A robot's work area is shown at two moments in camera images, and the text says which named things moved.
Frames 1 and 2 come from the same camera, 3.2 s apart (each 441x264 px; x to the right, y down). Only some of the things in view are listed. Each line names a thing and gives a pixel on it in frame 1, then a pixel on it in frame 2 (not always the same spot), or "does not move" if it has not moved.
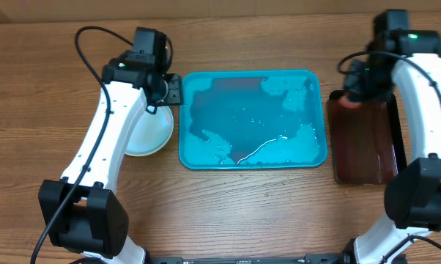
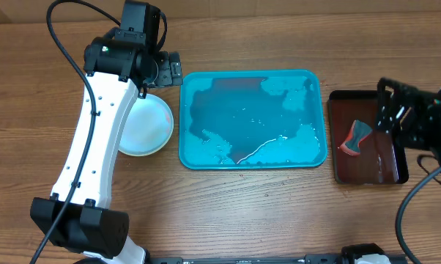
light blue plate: x=152 y=133 does not move
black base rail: x=343 y=258 does not move
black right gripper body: x=370 y=82 → x=410 y=127
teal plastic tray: x=253 y=119 does not move
